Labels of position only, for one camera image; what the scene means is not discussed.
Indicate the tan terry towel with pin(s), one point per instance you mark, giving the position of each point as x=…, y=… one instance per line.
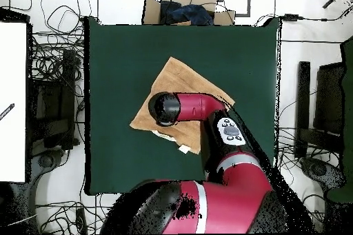
x=179, y=78

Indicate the dark green table cloth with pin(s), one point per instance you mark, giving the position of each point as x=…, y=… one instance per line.
x=124, y=53

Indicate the dark blue garment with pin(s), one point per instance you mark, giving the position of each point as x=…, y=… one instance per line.
x=190, y=13

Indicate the black upright bar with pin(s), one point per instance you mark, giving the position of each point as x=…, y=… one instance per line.
x=303, y=94

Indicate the black power adapter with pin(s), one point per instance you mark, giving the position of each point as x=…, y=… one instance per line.
x=290, y=17

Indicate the black marker pen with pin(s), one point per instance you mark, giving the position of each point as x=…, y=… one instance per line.
x=7, y=111

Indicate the green cloth covered table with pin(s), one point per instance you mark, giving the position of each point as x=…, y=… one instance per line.
x=348, y=108

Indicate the white board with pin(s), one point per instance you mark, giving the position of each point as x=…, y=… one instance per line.
x=12, y=66

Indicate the black furniture frame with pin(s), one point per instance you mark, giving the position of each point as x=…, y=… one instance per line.
x=67, y=80

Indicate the thin black floor frame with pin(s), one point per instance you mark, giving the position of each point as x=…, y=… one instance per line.
x=249, y=0

